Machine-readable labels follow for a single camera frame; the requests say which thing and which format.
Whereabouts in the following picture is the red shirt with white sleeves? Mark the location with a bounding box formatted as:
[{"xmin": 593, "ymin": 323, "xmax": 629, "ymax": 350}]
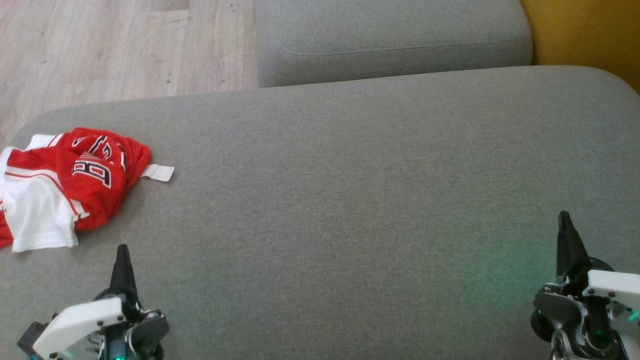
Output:
[{"xmin": 0, "ymin": 127, "xmax": 176, "ymax": 253}]

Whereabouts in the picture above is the small grey sofa cushion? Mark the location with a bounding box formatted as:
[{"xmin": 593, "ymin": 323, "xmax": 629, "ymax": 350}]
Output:
[{"xmin": 254, "ymin": 0, "xmax": 534, "ymax": 89}]

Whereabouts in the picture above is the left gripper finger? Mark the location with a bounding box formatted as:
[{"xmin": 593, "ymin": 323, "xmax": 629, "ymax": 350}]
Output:
[{"xmin": 109, "ymin": 244, "xmax": 142, "ymax": 310}]

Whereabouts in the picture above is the large grey sofa seat cushion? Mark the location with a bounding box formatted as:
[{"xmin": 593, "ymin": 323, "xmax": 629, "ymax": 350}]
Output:
[{"xmin": 0, "ymin": 65, "xmax": 640, "ymax": 360}]

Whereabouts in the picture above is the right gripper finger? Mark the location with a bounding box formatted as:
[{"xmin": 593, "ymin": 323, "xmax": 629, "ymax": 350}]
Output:
[{"xmin": 556, "ymin": 211, "xmax": 592, "ymax": 286}]

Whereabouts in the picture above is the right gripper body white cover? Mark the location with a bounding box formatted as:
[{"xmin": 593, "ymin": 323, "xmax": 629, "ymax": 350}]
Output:
[{"xmin": 530, "ymin": 270, "xmax": 640, "ymax": 360}]

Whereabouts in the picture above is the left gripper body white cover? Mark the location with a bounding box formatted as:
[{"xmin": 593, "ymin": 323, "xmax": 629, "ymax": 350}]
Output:
[{"xmin": 32, "ymin": 294, "xmax": 171, "ymax": 360}]

